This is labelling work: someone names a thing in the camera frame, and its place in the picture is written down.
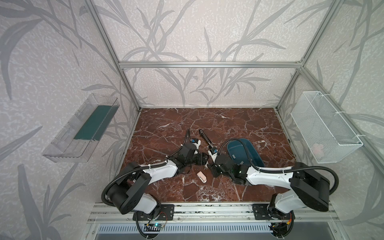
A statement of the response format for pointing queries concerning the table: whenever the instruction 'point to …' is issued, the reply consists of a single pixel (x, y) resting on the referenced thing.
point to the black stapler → (208, 143)
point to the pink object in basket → (317, 150)
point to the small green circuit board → (155, 226)
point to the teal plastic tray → (239, 155)
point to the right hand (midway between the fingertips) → (209, 159)
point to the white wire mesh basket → (326, 135)
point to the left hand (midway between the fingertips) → (207, 152)
